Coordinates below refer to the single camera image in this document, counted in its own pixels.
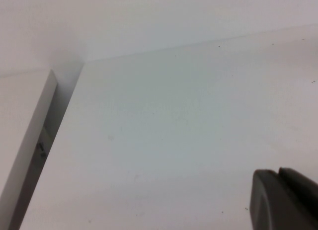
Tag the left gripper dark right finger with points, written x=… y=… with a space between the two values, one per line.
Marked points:
x=303 y=185

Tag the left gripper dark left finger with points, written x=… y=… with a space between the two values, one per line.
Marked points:
x=278 y=205

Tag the white side table panel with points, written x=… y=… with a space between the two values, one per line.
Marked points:
x=17 y=115

